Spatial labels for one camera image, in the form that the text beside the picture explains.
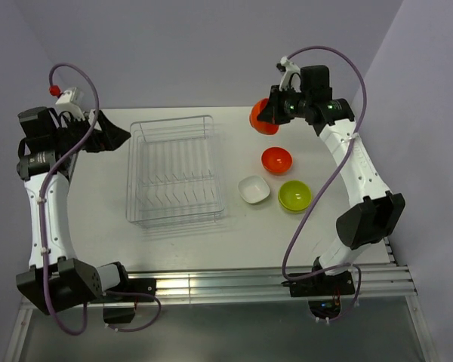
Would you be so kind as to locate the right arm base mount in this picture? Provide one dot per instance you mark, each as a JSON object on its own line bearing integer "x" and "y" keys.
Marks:
{"x": 322, "y": 285}

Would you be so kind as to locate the green bowl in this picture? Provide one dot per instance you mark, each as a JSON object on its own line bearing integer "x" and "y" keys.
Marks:
{"x": 295, "y": 196}

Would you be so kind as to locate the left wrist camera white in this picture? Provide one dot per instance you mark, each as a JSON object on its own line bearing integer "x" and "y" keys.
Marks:
{"x": 70, "y": 101}

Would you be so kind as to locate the aluminium rail front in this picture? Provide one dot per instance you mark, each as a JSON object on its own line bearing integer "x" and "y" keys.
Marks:
{"x": 265, "y": 285}

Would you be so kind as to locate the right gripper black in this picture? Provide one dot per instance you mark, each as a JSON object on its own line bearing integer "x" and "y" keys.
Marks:
{"x": 271, "y": 112}

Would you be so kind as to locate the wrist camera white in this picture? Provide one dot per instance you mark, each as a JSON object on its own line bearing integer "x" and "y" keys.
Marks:
{"x": 290, "y": 75}
{"x": 70, "y": 101}

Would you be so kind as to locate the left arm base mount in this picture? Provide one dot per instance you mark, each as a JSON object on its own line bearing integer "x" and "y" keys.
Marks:
{"x": 138, "y": 290}

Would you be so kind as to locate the orange bowl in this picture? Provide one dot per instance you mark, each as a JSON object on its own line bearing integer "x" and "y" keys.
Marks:
{"x": 276, "y": 160}
{"x": 261, "y": 126}

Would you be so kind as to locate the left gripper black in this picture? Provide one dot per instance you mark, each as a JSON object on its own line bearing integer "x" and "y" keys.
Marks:
{"x": 109, "y": 138}

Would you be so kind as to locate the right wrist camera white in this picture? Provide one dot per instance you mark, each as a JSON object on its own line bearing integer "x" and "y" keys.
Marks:
{"x": 290, "y": 75}

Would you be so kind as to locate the black box under rail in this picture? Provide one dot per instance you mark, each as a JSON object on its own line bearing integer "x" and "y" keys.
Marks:
{"x": 113, "y": 316}

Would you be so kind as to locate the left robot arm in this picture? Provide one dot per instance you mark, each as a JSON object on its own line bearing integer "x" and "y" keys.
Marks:
{"x": 56, "y": 279}

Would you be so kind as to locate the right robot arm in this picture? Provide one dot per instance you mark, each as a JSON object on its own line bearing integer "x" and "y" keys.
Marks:
{"x": 374, "y": 210}

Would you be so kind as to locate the wire dish rack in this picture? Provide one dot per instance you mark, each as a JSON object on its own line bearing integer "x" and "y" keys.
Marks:
{"x": 173, "y": 175}

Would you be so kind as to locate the white square bowl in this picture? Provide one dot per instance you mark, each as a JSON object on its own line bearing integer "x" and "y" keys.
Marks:
{"x": 253, "y": 189}

